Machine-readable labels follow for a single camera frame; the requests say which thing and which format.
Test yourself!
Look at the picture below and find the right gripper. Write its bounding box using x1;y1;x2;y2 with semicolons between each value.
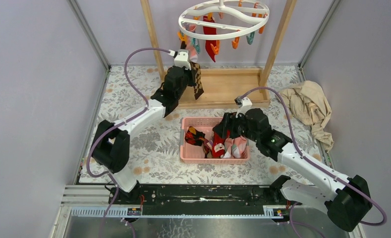
212;110;260;143

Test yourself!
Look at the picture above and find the floral table mat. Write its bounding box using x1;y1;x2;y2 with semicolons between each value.
89;65;328;184

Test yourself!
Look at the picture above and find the beige crumpled cloth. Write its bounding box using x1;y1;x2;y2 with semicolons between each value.
279;80;334;152

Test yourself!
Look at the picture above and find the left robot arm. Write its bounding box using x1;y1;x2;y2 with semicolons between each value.
89;63;200;204

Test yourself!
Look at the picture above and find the purple cable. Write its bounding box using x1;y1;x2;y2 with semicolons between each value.
85;48;177;238
235;86;388;238

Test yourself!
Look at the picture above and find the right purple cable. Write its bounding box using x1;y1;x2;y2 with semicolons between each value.
235;86;388;238

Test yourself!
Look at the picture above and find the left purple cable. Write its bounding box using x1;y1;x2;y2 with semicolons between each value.
85;48;177;238

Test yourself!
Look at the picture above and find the wooden hanger stand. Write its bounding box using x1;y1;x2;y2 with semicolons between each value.
141;0;296;109

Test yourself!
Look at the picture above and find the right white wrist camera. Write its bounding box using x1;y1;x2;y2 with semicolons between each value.
235;96;253;118

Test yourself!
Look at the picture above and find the black red yellow argyle sock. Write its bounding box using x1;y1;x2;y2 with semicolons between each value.
184;126;205;146

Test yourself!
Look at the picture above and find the brown argyle sock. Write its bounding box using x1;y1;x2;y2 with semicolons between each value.
190;61;204;100

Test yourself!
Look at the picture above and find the white round clip hanger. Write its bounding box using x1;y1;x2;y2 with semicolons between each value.
178;0;270;41

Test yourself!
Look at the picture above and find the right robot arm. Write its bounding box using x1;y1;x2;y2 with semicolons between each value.
213;109;372;232

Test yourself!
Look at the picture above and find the pink plastic basket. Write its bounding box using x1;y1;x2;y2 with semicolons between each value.
180;117;250;165

